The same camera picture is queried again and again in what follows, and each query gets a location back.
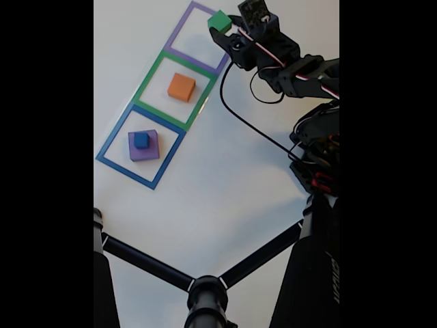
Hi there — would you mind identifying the gripper camera board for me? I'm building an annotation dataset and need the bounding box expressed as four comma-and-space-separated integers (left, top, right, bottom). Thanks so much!
238, 0, 280, 35

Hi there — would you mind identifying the purple block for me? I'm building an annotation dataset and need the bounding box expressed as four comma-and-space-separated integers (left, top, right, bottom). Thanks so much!
128, 128, 160, 163

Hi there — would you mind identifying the black camera cable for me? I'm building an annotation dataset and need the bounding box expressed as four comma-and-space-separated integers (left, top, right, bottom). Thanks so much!
220, 60, 308, 161

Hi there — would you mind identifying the small blue cube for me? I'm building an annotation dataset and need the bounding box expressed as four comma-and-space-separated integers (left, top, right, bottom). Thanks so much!
133, 132, 150, 150

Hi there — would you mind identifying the green square frame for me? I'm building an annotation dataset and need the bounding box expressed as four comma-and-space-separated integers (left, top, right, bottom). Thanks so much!
131, 49, 219, 133

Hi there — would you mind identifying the red black table clamp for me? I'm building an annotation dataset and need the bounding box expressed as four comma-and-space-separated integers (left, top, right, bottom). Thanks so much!
312, 172, 339, 193

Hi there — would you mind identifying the black tripod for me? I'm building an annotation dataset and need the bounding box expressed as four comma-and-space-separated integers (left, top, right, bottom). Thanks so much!
94, 193, 340, 328

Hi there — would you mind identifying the green cube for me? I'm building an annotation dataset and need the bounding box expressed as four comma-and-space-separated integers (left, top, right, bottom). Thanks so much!
207, 9, 233, 34

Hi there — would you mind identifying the red white servo cable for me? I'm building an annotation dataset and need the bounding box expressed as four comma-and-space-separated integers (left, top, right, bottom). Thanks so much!
237, 27, 340, 100

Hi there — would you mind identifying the orange cube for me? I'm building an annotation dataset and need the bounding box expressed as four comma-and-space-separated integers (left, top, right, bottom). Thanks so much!
167, 72, 197, 103

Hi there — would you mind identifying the blue square frame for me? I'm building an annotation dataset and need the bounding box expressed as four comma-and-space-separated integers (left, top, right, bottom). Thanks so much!
95, 103, 188, 191

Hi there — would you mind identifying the purple square frame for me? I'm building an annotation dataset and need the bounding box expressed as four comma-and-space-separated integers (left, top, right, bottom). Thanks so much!
163, 0, 240, 76

